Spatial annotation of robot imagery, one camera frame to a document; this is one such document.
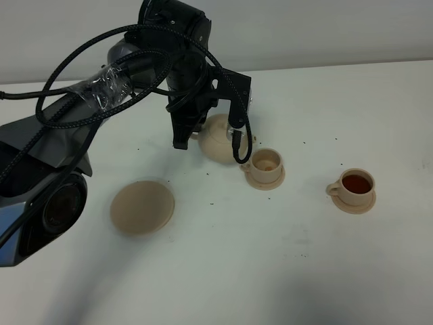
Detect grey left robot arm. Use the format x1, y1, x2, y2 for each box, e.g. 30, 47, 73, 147
1, 1, 212, 267

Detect right beige teacup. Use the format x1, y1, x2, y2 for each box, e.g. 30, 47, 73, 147
326, 169, 375, 207

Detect black loose plug cable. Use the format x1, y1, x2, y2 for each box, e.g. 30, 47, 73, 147
0, 50, 170, 101

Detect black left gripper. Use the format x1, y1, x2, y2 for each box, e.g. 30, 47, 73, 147
166, 50, 217, 149

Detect right beige saucer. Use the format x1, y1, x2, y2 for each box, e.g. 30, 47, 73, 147
332, 191, 376, 215

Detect beige teapot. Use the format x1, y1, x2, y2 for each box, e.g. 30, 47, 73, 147
191, 114, 236, 165

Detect large beige teapot saucer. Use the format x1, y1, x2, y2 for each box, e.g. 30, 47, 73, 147
110, 180, 175, 236

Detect left beige saucer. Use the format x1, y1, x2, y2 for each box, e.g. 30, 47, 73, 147
242, 165, 286, 191

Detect beige teacup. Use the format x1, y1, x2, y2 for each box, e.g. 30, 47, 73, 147
240, 148, 283, 184
326, 169, 375, 207

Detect left beige teacup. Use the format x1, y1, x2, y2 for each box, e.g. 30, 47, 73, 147
240, 148, 283, 184

